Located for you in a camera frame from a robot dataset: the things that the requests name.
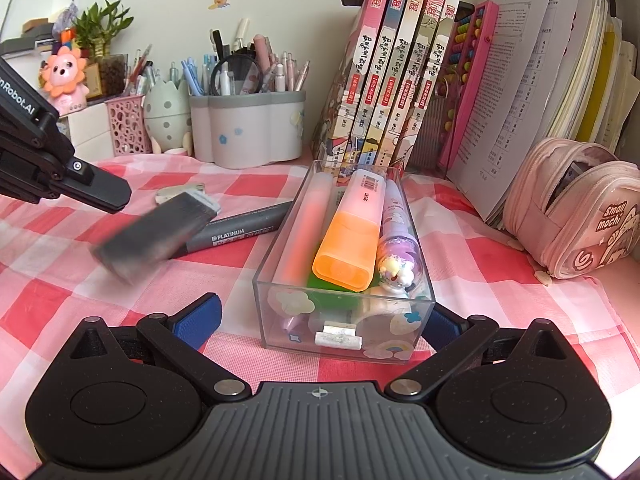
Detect purple cartoon pen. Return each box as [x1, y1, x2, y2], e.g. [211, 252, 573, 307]
[376, 179, 421, 292]

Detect light purple pen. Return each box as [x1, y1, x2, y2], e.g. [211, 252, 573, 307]
[281, 314, 308, 334]

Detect clear plastic organizer box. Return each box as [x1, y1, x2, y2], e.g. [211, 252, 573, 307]
[253, 160, 435, 363]

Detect orange cap pink highlighter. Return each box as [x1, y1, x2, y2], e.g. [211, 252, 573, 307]
[311, 169, 386, 292]

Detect pink tube pen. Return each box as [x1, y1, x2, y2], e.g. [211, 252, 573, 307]
[273, 172, 333, 286]

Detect black grey marker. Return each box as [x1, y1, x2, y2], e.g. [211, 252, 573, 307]
[171, 200, 294, 259]

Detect green cap highlighter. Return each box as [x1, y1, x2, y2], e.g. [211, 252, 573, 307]
[306, 272, 362, 311]

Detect white drawer organizer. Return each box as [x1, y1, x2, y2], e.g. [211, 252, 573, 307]
[60, 103, 115, 162]

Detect pink mesh pen holder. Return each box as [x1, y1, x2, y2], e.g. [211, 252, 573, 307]
[105, 96, 152, 156]

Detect pink lion toy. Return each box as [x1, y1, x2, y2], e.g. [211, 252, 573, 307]
[41, 46, 89, 116]

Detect red checkered tablecloth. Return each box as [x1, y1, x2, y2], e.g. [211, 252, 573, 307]
[1, 154, 639, 478]

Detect potted bamboo plant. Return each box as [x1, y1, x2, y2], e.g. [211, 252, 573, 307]
[74, 0, 134, 98]

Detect green eggshell pen holder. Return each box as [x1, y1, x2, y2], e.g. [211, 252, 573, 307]
[143, 79, 193, 156]

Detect grey white pen holder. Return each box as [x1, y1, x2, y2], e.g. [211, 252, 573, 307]
[190, 91, 306, 169]

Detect pink pencil case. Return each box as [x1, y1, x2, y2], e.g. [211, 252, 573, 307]
[502, 138, 639, 280]

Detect black magnifying glass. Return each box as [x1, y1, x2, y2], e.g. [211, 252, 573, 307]
[209, 54, 264, 96]

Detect striped spine comic book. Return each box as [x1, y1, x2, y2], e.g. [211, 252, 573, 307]
[378, 0, 445, 167]

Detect pink spine comic book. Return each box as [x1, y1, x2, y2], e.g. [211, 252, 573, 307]
[312, 0, 387, 168]

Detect white spine comic book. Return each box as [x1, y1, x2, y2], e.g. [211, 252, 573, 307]
[398, 0, 460, 169]

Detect stack of printed papers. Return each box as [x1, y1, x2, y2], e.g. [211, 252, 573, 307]
[442, 0, 624, 228]

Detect pink abacus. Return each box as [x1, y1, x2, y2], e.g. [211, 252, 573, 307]
[436, 0, 499, 170]

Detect blue spine comic book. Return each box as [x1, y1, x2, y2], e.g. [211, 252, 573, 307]
[343, 0, 406, 165]

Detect cream spine comic book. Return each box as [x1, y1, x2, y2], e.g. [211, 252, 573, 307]
[359, 0, 424, 165]

